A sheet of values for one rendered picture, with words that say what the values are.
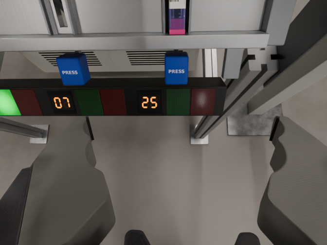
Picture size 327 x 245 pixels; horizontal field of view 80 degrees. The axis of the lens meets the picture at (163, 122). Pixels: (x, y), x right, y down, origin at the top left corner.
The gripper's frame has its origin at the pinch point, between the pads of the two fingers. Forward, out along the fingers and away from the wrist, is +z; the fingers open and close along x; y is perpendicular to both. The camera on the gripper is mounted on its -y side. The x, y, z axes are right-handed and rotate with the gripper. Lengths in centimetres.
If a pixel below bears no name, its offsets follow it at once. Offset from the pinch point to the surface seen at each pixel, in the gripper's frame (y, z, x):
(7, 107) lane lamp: 5.1, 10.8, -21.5
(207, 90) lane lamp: 2.9, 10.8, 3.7
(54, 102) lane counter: 4.4, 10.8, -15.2
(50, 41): -3.2, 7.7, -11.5
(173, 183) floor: 61, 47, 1
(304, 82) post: 14, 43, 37
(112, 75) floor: 25, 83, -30
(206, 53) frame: 8, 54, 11
